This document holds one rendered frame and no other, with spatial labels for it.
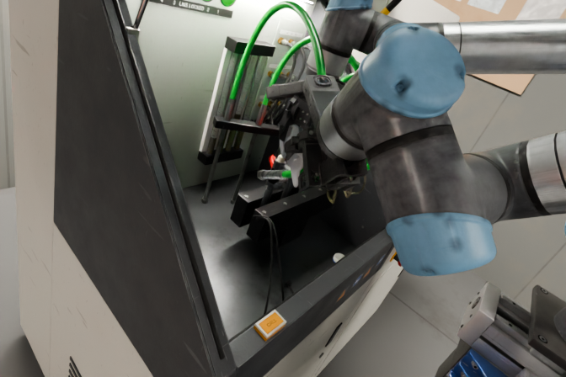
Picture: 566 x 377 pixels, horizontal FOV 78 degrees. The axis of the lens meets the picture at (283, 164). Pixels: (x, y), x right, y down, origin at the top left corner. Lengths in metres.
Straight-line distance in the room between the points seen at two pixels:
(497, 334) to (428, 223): 0.66
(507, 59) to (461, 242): 0.36
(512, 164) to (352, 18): 0.40
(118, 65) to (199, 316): 0.38
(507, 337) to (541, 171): 0.59
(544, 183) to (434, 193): 0.13
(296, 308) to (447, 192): 0.47
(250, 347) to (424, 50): 0.50
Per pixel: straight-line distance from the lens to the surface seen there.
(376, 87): 0.28
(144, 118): 0.55
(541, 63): 0.61
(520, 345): 0.94
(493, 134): 2.87
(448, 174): 0.29
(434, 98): 0.28
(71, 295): 1.03
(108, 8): 0.62
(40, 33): 0.87
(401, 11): 1.16
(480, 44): 0.58
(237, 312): 0.81
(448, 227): 0.28
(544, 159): 0.38
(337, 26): 0.68
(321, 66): 0.57
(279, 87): 0.75
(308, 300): 0.72
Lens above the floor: 1.45
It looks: 27 degrees down
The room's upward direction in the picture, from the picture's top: 21 degrees clockwise
